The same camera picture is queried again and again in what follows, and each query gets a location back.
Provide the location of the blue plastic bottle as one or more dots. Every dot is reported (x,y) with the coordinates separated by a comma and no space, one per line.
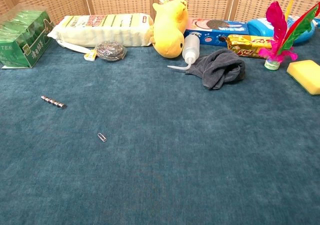
(260,27)

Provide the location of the dark grey cloth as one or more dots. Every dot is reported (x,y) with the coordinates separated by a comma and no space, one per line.
(220,67)

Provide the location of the metal bead rod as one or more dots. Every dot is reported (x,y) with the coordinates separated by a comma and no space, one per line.
(53,102)

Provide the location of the blue carpet mat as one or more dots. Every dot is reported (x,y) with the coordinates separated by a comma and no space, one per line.
(160,147)

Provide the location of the yellow snack package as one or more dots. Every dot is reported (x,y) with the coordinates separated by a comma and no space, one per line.
(246,45)

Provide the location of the white cracker package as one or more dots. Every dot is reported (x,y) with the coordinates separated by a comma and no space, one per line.
(102,30)

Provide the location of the silver paper clip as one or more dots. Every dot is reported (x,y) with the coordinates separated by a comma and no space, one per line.
(102,137)

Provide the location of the clear plastic squeeze bottle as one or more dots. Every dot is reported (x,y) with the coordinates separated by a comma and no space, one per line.
(191,46)

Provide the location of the yellow plush toy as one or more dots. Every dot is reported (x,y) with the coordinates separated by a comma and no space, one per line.
(168,30)

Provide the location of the green tea box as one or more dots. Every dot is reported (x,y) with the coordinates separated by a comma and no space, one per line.
(23,38)

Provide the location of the steel wool scrubber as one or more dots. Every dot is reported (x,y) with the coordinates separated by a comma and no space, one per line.
(110,50)

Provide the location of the blue cookie box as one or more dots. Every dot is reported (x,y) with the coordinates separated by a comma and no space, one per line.
(215,31)

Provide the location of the colourful feather shuttlecock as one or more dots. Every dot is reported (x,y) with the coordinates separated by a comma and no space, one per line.
(281,35)

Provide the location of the yellow green scouring sponge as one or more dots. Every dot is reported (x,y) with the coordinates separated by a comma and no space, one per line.
(305,75)

